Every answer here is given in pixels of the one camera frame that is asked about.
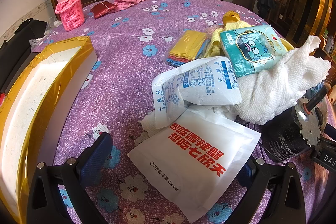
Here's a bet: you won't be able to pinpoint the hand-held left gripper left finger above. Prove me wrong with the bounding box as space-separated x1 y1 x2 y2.
26 132 116 224

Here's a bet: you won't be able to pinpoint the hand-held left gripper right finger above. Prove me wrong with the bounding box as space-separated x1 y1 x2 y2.
235 157 313 224

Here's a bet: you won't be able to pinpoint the white gloves packet red print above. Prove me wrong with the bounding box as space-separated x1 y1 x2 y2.
127 103 261 223

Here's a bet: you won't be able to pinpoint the white towel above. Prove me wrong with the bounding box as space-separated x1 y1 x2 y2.
210 35 332 125

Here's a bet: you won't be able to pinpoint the white foam box yellow tape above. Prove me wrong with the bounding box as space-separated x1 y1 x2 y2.
0 35 98 224

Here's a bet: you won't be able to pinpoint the white desiccant packet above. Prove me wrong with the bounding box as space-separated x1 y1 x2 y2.
152 56 242 130

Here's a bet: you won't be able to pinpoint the teal cartoon tissue pack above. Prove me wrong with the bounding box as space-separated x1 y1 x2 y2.
220 25 288 79

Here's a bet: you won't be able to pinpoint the yellow soft toy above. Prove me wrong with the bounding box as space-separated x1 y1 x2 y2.
222 10 240 29

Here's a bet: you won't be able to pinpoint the black electric motor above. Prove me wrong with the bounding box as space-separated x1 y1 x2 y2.
261 82 331 164

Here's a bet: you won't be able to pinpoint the purple floral tablecloth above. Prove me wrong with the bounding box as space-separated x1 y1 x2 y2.
31 0 328 224

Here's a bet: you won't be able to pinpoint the black bag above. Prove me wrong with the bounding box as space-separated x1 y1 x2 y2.
0 18 49 93

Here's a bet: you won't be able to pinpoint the yellow cloth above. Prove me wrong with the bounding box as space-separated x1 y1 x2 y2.
203 21 294 59

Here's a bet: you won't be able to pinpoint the clear plastic bag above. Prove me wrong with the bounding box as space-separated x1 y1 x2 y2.
29 17 62 46

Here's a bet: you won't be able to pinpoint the packet of coloured plastic bags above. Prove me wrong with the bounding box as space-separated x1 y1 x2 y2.
165 30 210 67

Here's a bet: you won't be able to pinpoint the gold framed glass cabinet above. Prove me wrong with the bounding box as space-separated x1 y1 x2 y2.
294 0 335 43

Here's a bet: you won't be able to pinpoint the red pouch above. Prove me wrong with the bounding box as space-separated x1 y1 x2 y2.
90 1 118 19

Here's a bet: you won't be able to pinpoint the wooden stair railing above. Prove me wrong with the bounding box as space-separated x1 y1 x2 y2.
270 0 302 30

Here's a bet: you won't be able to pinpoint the pink towel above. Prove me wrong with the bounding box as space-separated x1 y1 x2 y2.
113 0 155 10

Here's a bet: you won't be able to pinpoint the dark jacket on post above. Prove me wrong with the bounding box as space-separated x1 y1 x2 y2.
256 0 276 22

